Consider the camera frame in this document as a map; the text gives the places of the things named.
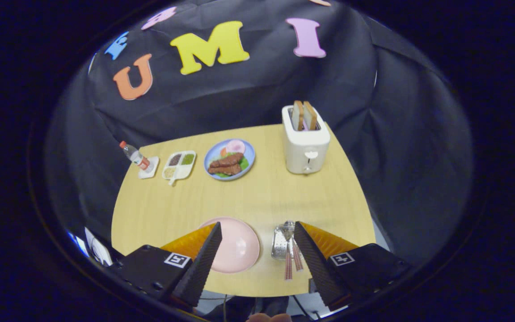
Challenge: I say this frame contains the white divided condiment tray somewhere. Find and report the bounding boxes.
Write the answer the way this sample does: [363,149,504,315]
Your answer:
[162,151,197,186]

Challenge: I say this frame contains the spoon with pink checked handle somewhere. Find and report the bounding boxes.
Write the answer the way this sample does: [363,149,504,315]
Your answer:
[291,224,304,272]

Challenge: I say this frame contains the green lettuce leaf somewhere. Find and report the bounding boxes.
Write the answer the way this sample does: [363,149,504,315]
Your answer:
[215,150,250,178]

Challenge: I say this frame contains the white toaster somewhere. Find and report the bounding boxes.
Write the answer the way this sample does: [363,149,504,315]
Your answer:
[282,105,331,175]

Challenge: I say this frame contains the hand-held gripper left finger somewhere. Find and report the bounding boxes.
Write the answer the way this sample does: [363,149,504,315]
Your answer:
[108,221,223,314]

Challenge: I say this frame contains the pink plate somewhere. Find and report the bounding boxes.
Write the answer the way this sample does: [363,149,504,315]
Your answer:
[198,217,261,274]

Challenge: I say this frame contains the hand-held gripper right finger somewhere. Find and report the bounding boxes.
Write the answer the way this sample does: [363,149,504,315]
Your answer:
[293,221,412,312]

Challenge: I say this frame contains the toast bread slice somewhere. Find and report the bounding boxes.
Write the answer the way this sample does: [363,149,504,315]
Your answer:
[303,101,318,131]
[292,100,305,131]

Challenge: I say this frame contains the blue food plate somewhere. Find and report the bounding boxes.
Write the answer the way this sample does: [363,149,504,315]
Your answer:
[203,139,256,181]

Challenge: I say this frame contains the clear bottle with red label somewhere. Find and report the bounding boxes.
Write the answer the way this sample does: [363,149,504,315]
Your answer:
[119,141,151,171]

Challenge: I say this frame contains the perforated metal basket tray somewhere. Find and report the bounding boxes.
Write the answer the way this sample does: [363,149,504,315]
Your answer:
[271,224,303,261]

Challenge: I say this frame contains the black backdrop cloth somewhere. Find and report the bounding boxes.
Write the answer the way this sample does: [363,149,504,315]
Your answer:
[43,0,475,269]

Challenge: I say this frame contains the brown meat strips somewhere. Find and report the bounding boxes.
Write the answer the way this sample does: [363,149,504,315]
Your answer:
[207,153,244,176]

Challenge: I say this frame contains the fork with pink checked handle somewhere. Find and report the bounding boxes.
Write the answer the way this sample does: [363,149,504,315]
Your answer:
[283,221,295,281]

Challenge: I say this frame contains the white square coaster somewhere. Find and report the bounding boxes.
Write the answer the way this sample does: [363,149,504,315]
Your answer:
[139,156,160,179]

